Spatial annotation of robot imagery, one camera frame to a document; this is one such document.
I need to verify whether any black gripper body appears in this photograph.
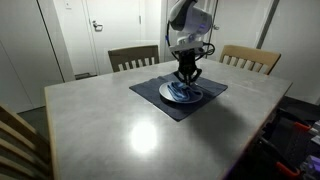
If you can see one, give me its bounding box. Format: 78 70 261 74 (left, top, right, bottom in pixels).
174 50 202 80

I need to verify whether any blue towel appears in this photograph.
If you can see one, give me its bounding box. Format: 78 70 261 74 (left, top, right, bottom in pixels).
167 82 198 101

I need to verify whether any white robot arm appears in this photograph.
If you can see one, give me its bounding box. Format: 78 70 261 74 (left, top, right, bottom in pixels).
165 0 215 85

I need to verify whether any white plate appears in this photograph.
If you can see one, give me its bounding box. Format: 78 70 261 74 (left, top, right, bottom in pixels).
159 81 203 104

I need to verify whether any dark blue placemat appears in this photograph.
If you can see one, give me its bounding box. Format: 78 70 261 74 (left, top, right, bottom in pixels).
130 74 228 122

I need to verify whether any light wooden chair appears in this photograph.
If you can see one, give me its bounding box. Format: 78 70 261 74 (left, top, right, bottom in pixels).
219 45 281 75

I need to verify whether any dark wooden chair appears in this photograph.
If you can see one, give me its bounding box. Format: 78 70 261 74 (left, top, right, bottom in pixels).
108 45 159 72

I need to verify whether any orange black clamp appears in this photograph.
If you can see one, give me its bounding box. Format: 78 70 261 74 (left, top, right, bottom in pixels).
278 110 312 131
259 137 301 179

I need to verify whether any silver door handle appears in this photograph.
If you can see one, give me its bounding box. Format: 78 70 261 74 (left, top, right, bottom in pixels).
92 20 103 32

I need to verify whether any wooden chair near camera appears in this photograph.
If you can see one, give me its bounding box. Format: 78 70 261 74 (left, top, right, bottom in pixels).
0 105 54 180

